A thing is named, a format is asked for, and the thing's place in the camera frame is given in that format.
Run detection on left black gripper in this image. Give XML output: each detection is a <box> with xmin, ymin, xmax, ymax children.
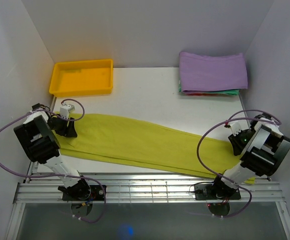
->
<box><xmin>47</xmin><ymin>113</ymin><xmax>77</xmax><ymax>138</ymax></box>

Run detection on yellow-green trousers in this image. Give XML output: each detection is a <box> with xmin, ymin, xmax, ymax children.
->
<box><xmin>53</xmin><ymin>111</ymin><xmax>257</xmax><ymax>186</ymax></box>

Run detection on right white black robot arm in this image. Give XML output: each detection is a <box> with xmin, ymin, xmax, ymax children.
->
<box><xmin>210</xmin><ymin>113</ymin><xmax>290</xmax><ymax>199</ymax></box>

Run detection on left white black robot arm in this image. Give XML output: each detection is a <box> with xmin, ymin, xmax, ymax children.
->
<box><xmin>13</xmin><ymin>103</ymin><xmax>92</xmax><ymax>201</ymax></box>

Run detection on folded purple trousers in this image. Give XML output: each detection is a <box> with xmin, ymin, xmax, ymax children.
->
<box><xmin>179</xmin><ymin>51</ymin><xmax>248</xmax><ymax>94</ymax></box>

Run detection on folded green garment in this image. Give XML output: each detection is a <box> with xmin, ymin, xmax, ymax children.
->
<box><xmin>178</xmin><ymin>78</ymin><xmax>240</xmax><ymax>96</ymax></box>

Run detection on yellow plastic tray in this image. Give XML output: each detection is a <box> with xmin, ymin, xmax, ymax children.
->
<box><xmin>49</xmin><ymin>59</ymin><xmax>114</xmax><ymax>98</ymax></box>

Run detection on folded red garment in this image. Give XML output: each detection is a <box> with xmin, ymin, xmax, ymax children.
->
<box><xmin>184</xmin><ymin>92</ymin><xmax>219</xmax><ymax>96</ymax></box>

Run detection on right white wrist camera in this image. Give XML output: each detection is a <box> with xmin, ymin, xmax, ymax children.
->
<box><xmin>224</xmin><ymin>121</ymin><xmax>242</xmax><ymax>137</ymax></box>

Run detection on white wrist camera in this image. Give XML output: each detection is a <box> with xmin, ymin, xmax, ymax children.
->
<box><xmin>59</xmin><ymin>103</ymin><xmax>75</xmax><ymax>120</ymax></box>
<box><xmin>224</xmin><ymin>121</ymin><xmax>242</xmax><ymax>137</ymax></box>

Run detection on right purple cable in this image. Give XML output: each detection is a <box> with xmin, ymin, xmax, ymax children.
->
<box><xmin>184</xmin><ymin>109</ymin><xmax>283</xmax><ymax>219</ymax></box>

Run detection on purple cable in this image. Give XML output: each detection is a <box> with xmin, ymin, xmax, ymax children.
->
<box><xmin>184</xmin><ymin>109</ymin><xmax>283</xmax><ymax>219</ymax></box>
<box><xmin>0</xmin><ymin>99</ymin><xmax>108</xmax><ymax>224</ymax></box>

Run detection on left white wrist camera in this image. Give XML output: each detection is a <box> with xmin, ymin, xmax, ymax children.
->
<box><xmin>59</xmin><ymin>103</ymin><xmax>75</xmax><ymax>120</ymax></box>

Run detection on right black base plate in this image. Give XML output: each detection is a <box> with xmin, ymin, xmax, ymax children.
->
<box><xmin>193</xmin><ymin>182</ymin><xmax>241</xmax><ymax>200</ymax></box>

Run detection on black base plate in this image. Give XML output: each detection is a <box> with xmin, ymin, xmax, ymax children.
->
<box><xmin>193</xmin><ymin>182</ymin><xmax>241</xmax><ymax>200</ymax></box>
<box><xmin>61</xmin><ymin>184</ymin><xmax>107</xmax><ymax>202</ymax></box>

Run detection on aluminium rail frame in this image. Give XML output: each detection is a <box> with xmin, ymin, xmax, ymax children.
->
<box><xmin>6</xmin><ymin>157</ymin><xmax>290</xmax><ymax>240</ymax></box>

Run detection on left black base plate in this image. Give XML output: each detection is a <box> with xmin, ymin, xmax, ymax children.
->
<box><xmin>61</xmin><ymin>184</ymin><xmax>107</xmax><ymax>202</ymax></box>

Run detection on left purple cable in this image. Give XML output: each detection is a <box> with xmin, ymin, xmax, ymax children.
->
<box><xmin>0</xmin><ymin>99</ymin><xmax>108</xmax><ymax>224</ymax></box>

